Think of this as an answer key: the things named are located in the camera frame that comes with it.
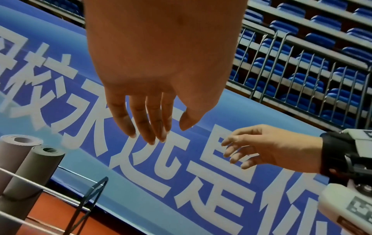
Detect person's right hand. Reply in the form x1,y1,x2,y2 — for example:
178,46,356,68
221,124,324,174

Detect person's left hand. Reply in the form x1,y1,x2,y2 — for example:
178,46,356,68
83,0,248,146

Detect green yoga mat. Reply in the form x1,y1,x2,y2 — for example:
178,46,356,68
0,145,66,235

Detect lilac yoga mat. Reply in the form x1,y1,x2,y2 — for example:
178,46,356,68
0,134,44,196

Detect blue banner with white print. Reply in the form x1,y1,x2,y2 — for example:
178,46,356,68
0,4,372,235

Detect black wristband with marker tags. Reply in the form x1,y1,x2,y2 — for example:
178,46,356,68
319,129,372,184

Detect black metal railing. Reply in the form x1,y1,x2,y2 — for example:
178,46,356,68
226,20,372,132

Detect rows of blue stadium seats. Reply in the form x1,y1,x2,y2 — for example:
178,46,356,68
28,0,372,129

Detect black metal mat rack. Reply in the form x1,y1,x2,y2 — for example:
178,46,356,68
0,166,110,235

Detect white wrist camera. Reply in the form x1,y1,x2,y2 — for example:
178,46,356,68
318,182,372,235

